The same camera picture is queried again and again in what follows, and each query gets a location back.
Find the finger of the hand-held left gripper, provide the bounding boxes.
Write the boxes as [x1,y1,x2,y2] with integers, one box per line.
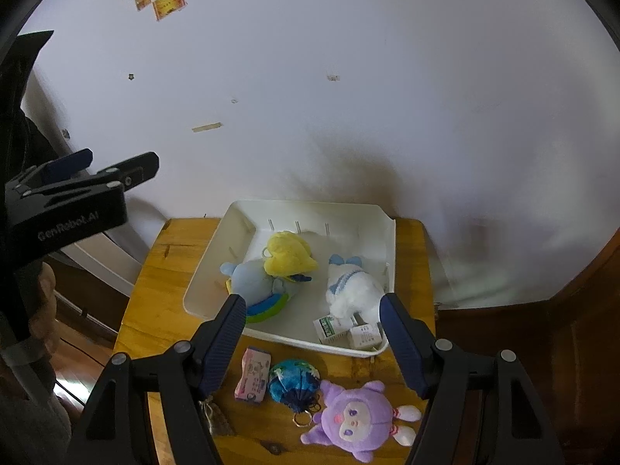
[20,152,160,200]
[5,149,94,193]

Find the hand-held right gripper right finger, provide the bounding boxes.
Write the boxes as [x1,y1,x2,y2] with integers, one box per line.
[379,292,565,465]

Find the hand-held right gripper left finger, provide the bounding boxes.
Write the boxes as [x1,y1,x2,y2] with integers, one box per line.
[80,293,248,465]

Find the light blue plush toy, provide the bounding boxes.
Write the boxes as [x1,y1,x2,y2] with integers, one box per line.
[220,259,291,325]

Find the white plush toy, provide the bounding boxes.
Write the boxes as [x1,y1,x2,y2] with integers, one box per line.
[324,253,386,325]

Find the white plastic bin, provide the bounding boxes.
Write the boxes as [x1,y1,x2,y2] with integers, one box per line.
[183,200,397,358]

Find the small white green-label box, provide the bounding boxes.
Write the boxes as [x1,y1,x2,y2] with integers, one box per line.
[312,315,357,346]

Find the yellow plush toy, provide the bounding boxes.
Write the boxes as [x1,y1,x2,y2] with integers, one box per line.
[262,231,320,284]

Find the person's left forearm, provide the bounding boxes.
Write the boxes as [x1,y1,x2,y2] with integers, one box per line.
[0,262,73,465]

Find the pink tissue packet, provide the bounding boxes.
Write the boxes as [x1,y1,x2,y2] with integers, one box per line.
[234,347,272,404]

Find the blue globe print pouch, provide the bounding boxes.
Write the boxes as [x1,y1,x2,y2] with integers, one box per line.
[268,359,324,428]

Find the purple plush doll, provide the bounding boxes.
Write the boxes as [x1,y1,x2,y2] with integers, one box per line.
[300,380,423,463]

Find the black jacket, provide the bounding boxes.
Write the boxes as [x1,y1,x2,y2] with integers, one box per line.
[0,30,55,180]

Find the wooden cabinet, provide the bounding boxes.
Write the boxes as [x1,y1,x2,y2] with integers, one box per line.
[48,252,131,350]

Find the large yellow wall sticker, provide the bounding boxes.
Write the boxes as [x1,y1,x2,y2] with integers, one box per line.
[152,0,189,21]

